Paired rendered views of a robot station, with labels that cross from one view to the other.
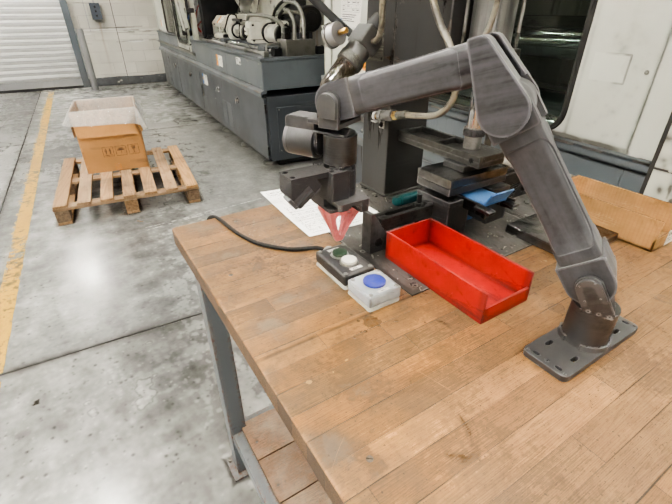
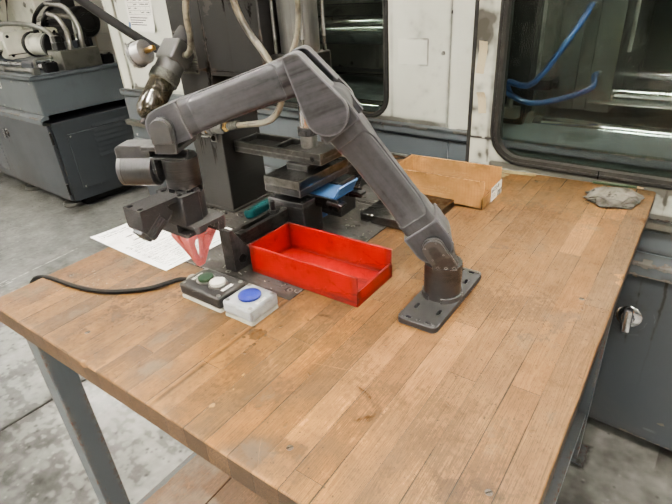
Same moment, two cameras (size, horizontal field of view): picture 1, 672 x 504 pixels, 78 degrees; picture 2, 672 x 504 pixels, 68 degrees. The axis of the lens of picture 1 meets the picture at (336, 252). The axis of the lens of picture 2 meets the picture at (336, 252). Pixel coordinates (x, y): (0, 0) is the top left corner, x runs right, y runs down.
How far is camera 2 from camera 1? 0.15 m
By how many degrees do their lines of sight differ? 18
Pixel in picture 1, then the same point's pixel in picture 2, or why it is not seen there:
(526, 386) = (406, 346)
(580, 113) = (400, 96)
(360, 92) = (192, 114)
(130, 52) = not seen: outside the picture
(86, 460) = not seen: outside the picture
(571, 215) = (403, 191)
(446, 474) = (358, 435)
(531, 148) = (357, 141)
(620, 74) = (423, 56)
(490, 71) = (307, 82)
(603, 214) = (438, 185)
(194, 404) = not seen: outside the picture
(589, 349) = (448, 301)
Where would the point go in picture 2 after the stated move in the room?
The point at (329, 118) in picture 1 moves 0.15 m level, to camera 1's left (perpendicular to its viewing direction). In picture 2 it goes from (166, 143) to (56, 161)
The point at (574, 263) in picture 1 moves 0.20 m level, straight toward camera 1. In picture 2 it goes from (416, 230) to (405, 302)
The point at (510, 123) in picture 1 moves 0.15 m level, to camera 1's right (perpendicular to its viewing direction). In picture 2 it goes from (335, 123) to (427, 108)
